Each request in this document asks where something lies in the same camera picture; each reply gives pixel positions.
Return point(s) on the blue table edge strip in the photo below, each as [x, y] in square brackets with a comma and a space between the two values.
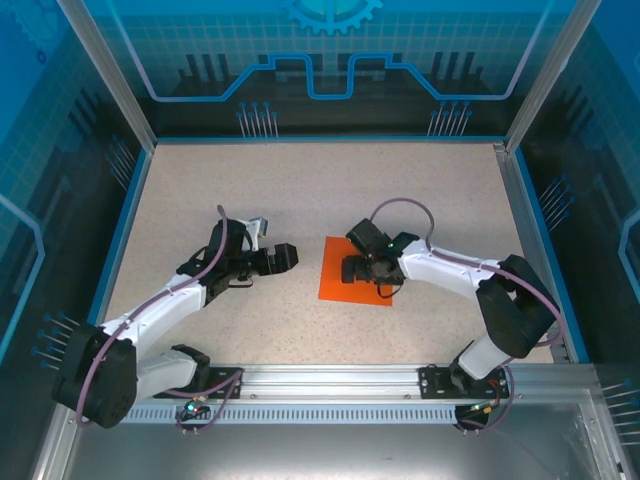
[546, 235]
[120, 250]
[325, 139]

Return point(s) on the blue printed enclosure panel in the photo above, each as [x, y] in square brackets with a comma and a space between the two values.
[320, 60]
[50, 200]
[600, 200]

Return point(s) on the slanted aluminium frame post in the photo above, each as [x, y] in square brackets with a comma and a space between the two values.
[111, 75]
[549, 75]

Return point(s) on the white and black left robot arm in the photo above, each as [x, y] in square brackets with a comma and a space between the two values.
[165, 300]

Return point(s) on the grey sheet metal tray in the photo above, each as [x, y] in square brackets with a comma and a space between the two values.
[320, 450]

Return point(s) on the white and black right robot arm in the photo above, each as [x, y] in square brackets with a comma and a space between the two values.
[450, 265]

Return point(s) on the aluminium side rail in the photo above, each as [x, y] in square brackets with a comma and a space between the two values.
[525, 225]

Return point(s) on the long aluminium base rail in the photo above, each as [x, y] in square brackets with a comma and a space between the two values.
[330, 380]

